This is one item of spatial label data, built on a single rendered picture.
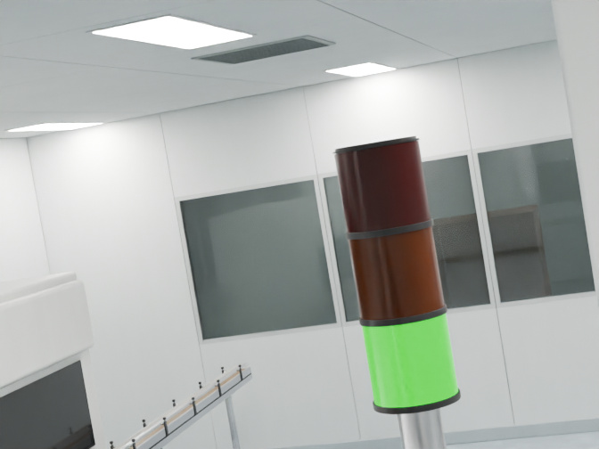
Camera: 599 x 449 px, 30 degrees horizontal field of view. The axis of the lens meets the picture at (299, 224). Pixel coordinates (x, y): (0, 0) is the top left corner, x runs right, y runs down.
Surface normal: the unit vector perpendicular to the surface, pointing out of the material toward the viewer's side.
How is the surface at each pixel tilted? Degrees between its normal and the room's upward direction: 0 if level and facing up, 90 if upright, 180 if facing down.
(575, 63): 90
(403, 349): 90
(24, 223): 90
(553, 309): 90
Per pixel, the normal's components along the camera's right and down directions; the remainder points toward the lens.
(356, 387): -0.26, 0.09
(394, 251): -0.03, 0.06
